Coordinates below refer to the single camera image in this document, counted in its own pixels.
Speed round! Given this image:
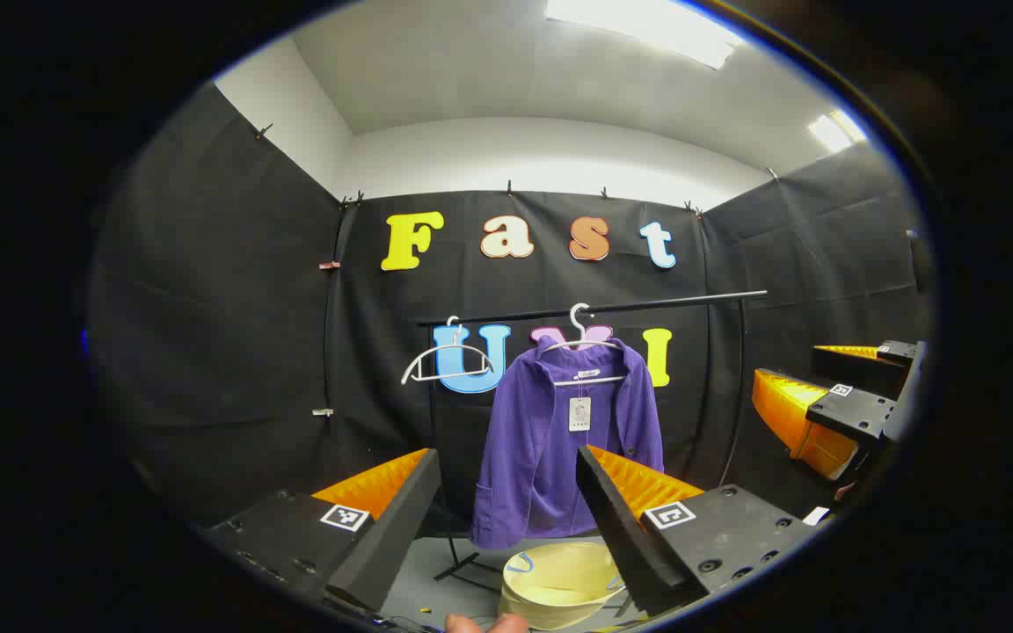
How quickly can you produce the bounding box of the black clothes rack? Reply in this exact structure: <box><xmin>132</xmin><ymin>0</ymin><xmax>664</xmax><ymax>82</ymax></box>
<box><xmin>416</xmin><ymin>290</ymin><xmax>771</xmax><ymax>586</ymax></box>

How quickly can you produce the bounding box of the large ceiling light panel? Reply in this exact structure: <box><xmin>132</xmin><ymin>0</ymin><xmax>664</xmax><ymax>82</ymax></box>
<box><xmin>544</xmin><ymin>0</ymin><xmax>740</xmax><ymax>69</ymax></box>

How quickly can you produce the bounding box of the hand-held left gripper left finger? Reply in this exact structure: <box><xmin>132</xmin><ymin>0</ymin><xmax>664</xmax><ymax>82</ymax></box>
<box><xmin>199</xmin><ymin>447</ymin><xmax>442</xmax><ymax>616</ymax></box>

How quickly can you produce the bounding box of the black backdrop cloth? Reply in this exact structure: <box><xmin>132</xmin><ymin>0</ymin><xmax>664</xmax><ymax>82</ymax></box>
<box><xmin>89</xmin><ymin>84</ymin><xmax>938</xmax><ymax>528</ymax></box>

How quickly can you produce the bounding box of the cream laundry hamper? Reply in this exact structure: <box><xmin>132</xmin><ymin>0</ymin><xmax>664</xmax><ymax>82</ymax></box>
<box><xmin>498</xmin><ymin>541</ymin><xmax>629</xmax><ymax>630</ymax></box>

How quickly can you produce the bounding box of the white clothes hanger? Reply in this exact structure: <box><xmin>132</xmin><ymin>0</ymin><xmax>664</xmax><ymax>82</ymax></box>
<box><xmin>401</xmin><ymin>316</ymin><xmax>497</xmax><ymax>385</ymax></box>
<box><xmin>542</xmin><ymin>303</ymin><xmax>630</xmax><ymax>389</ymax></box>

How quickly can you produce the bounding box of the purple jacket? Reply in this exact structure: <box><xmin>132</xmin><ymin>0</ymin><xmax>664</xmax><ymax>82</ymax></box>
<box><xmin>471</xmin><ymin>334</ymin><xmax>666</xmax><ymax>550</ymax></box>

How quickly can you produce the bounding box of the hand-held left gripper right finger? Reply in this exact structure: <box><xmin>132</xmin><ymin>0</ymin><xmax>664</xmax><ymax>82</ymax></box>
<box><xmin>575</xmin><ymin>444</ymin><xmax>824</xmax><ymax>618</ymax></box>

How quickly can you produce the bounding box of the small ceiling light panel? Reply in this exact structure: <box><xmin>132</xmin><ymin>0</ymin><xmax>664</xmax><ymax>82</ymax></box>
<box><xmin>807</xmin><ymin>109</ymin><xmax>868</xmax><ymax>155</ymax></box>

